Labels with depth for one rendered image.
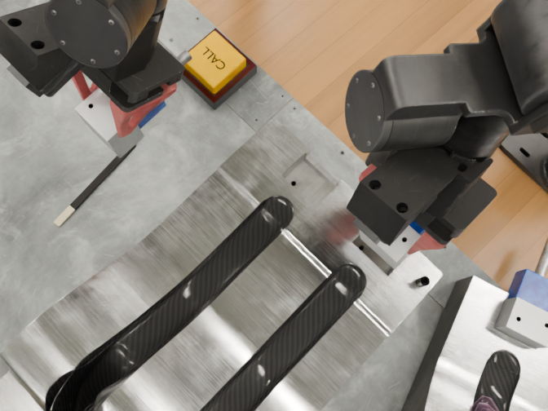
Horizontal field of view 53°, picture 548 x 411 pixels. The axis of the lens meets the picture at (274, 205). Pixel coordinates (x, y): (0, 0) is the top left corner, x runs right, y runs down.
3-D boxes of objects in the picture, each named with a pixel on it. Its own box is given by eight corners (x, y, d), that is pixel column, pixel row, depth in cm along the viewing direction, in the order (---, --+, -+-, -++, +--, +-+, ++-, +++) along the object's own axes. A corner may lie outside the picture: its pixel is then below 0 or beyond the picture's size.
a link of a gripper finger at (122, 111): (113, 164, 54) (129, 98, 47) (64, 116, 55) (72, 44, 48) (164, 135, 58) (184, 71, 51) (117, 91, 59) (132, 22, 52)
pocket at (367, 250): (372, 221, 65) (379, 213, 61) (405, 252, 64) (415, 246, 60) (346, 248, 64) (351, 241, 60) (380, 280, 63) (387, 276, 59)
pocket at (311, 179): (306, 159, 66) (309, 148, 63) (338, 189, 66) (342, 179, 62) (279, 184, 65) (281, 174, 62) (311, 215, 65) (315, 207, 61)
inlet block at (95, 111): (176, 51, 63) (168, 26, 58) (206, 80, 62) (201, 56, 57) (90, 128, 61) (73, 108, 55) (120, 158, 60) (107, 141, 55)
